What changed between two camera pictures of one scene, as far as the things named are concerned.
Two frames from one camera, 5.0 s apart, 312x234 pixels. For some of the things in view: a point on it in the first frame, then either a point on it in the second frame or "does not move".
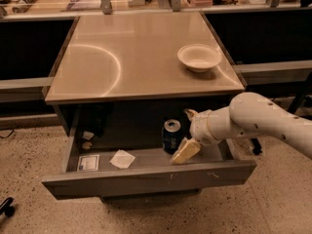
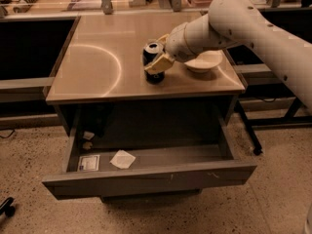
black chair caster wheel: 7,208 does not move
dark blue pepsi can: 172,136 to 151,51
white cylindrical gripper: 199,129 to 175,44
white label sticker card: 88,163 does not move
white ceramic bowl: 200,58 does not move
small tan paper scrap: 87,145 does not move
